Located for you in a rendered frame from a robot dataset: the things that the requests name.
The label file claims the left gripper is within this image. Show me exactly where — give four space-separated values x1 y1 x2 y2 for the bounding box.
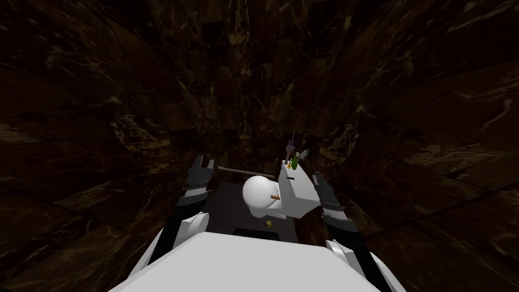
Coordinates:
187 155 215 194

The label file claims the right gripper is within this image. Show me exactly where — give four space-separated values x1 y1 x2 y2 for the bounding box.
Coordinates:
312 170 341 208

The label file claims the green bottle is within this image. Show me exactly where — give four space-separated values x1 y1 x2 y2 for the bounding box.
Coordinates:
290 149 311 171

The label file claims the white toilet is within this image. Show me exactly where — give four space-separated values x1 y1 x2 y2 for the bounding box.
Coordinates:
242 160 321 220

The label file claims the grey toilet brush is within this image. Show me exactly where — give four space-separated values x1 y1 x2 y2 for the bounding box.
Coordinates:
285 131 296 168

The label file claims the pale thin bar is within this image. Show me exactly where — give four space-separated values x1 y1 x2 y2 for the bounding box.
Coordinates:
217 165 276 179

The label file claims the dark floor mat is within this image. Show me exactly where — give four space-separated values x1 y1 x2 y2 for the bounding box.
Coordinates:
202 181 300 244

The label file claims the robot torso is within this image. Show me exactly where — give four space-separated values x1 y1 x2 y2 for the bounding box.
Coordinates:
107 231 383 292

